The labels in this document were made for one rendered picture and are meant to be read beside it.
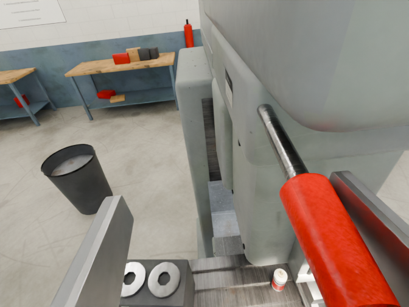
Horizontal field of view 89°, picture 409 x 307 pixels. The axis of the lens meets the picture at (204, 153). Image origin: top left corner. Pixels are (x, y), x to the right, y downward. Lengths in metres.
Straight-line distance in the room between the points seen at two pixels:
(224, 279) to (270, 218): 0.55
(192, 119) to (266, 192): 0.49
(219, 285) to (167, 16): 4.23
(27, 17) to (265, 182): 5.14
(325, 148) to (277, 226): 0.19
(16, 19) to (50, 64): 0.78
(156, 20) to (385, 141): 4.40
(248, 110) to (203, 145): 0.62
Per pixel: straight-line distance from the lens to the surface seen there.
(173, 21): 4.50
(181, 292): 0.68
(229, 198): 0.96
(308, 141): 0.21
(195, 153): 0.82
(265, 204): 0.32
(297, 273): 0.46
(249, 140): 0.20
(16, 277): 2.61
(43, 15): 5.12
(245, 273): 0.89
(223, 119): 0.44
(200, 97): 0.70
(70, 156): 2.62
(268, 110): 0.17
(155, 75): 4.72
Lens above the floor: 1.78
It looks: 38 degrees down
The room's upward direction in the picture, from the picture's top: 6 degrees counter-clockwise
